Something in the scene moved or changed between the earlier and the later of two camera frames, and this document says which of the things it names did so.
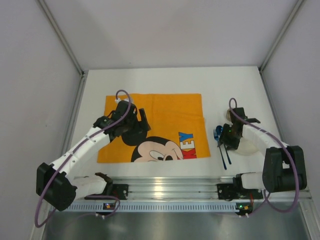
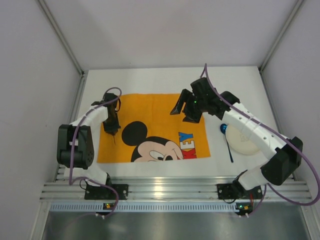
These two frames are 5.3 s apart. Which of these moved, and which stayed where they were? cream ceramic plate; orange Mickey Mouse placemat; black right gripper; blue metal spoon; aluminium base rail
Moved: black right gripper; blue metal spoon
Stayed: cream ceramic plate; orange Mickey Mouse placemat; aluminium base rail
